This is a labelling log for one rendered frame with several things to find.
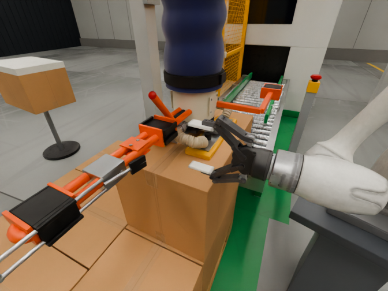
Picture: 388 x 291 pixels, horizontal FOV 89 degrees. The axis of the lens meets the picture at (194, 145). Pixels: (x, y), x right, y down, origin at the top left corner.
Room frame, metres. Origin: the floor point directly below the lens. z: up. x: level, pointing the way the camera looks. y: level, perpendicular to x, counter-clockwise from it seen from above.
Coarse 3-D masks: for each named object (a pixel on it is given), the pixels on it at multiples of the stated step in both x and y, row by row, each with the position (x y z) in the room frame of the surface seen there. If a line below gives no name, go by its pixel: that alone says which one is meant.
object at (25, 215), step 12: (48, 192) 0.26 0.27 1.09; (60, 192) 0.26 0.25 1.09; (24, 204) 0.24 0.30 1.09; (36, 204) 0.24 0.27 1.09; (48, 204) 0.24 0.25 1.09; (60, 204) 0.24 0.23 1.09; (12, 216) 0.21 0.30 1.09; (24, 216) 0.21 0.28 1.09; (36, 216) 0.21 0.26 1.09; (24, 228) 0.19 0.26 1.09; (36, 240) 0.19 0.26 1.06
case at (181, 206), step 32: (160, 160) 0.56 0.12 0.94; (192, 160) 0.56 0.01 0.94; (224, 160) 0.56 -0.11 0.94; (128, 192) 0.56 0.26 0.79; (160, 192) 0.49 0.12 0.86; (192, 192) 0.43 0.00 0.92; (224, 192) 0.58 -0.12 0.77; (128, 224) 0.59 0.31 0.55; (160, 224) 0.50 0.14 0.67; (192, 224) 0.43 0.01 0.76; (192, 256) 0.43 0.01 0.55
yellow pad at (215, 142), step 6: (234, 120) 0.85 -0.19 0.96; (204, 132) 0.72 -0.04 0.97; (210, 138) 0.66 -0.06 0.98; (216, 138) 0.67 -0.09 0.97; (222, 138) 0.68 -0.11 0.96; (210, 144) 0.63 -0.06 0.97; (216, 144) 0.64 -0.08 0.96; (186, 150) 0.60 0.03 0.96; (192, 150) 0.60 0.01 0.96; (198, 150) 0.60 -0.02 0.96; (204, 150) 0.59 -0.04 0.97; (210, 150) 0.60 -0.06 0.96; (216, 150) 0.62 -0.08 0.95; (198, 156) 0.58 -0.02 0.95; (204, 156) 0.57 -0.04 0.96; (210, 156) 0.56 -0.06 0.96
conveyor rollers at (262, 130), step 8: (248, 88) 2.73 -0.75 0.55; (256, 88) 2.76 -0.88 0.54; (240, 96) 2.41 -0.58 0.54; (248, 96) 2.44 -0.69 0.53; (256, 96) 2.41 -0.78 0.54; (280, 96) 2.39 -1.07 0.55; (240, 104) 2.14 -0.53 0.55; (248, 104) 2.18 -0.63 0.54; (256, 104) 2.15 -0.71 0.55; (240, 112) 1.94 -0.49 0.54; (264, 112) 1.93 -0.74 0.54; (272, 112) 1.91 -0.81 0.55; (256, 120) 1.72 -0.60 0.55; (272, 120) 1.73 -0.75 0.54; (256, 128) 1.60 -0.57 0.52; (264, 128) 1.58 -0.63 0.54; (256, 136) 1.43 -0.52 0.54; (264, 136) 1.41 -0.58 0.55; (256, 144) 1.34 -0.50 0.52; (264, 144) 1.31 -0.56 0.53
